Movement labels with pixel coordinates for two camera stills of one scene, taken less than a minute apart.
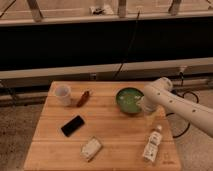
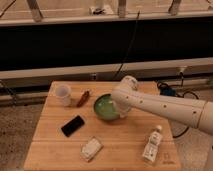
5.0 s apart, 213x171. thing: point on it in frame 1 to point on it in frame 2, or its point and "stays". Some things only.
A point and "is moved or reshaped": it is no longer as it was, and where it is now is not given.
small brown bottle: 83,98 stays
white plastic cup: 63,95 stays
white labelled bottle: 151,149 stays
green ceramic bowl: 126,99 is moved or reshaped
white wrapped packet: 91,149 stays
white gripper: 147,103 to 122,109
